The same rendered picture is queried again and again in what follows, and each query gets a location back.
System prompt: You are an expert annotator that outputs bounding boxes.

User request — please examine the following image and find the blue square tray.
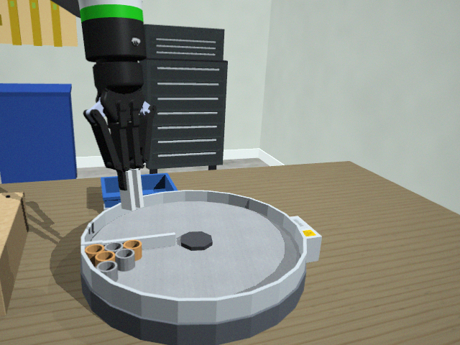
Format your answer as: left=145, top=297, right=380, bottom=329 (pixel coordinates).
left=101, top=173, right=178, bottom=210

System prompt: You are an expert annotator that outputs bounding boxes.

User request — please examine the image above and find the bronze bushing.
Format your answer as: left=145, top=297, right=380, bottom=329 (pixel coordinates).
left=95, top=251, right=116, bottom=267
left=85, top=244, right=104, bottom=267
left=124, top=239, right=142, bottom=261

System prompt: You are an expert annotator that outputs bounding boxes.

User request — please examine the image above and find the grey metal bushing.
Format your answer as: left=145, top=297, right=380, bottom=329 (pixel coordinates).
left=115, top=249, right=135, bottom=272
left=96, top=261, right=118, bottom=282
left=104, top=242, right=124, bottom=254

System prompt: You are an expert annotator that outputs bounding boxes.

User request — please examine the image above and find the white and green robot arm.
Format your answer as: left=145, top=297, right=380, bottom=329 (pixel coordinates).
left=51, top=0, right=147, bottom=64

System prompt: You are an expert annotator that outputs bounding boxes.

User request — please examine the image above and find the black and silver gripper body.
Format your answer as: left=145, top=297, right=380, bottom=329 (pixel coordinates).
left=93, top=62, right=144, bottom=123

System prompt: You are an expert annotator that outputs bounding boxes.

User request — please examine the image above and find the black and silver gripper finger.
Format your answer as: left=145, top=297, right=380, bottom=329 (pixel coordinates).
left=126, top=99, right=157, bottom=208
left=83, top=98, right=136, bottom=211

